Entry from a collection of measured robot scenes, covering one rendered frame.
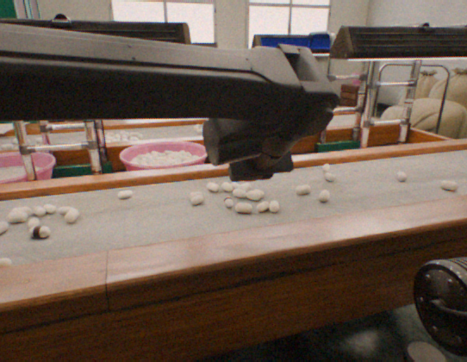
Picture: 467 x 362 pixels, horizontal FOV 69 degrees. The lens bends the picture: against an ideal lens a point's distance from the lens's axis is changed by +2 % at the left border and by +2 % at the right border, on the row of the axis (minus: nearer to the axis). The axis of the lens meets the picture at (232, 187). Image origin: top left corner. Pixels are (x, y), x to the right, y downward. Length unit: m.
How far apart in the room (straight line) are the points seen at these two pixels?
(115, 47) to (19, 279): 0.39
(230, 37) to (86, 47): 5.82
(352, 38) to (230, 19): 5.26
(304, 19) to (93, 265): 6.31
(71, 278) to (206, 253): 0.20
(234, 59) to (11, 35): 0.17
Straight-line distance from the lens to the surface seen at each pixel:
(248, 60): 0.33
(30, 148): 0.94
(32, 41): 0.27
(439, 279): 0.57
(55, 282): 0.55
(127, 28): 0.73
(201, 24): 5.92
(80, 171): 1.19
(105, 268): 0.55
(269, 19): 6.33
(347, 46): 0.86
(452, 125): 3.68
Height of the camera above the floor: 1.07
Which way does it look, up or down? 23 degrees down
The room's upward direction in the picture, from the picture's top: straight up
